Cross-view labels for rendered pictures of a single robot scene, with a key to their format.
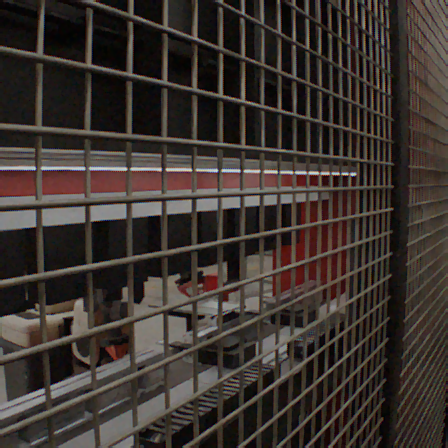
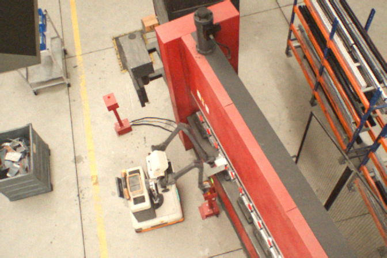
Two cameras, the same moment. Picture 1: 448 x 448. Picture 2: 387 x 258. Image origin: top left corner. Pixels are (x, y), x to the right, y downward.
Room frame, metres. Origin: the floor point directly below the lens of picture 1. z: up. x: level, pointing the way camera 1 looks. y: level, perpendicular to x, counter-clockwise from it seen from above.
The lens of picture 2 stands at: (0.69, 1.66, 5.18)
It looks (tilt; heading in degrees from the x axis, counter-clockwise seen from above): 59 degrees down; 313
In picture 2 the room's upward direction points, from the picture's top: 8 degrees counter-clockwise
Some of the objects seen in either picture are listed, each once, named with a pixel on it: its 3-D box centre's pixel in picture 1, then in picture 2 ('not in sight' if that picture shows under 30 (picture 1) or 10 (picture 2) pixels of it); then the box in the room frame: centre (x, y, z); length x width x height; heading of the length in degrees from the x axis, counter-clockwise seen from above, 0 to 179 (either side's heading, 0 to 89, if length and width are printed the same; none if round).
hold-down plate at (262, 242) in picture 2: not in sight; (262, 243); (1.03, 0.52, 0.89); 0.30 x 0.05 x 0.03; 150
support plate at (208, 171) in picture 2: (194, 305); (214, 166); (1.95, 0.10, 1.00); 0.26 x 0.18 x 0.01; 60
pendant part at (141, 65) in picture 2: not in sight; (141, 73); (3.21, -0.23, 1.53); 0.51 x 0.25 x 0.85; 147
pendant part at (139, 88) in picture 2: not in sight; (138, 83); (3.21, -0.13, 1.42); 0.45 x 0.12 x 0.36; 147
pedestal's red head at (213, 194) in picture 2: not in sight; (208, 189); (1.91, 0.30, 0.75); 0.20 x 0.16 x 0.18; 143
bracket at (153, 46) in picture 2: not in sight; (155, 56); (3.14, -0.43, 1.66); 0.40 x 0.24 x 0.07; 150
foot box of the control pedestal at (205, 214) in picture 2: not in sight; (208, 209); (1.93, 0.32, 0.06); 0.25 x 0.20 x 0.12; 53
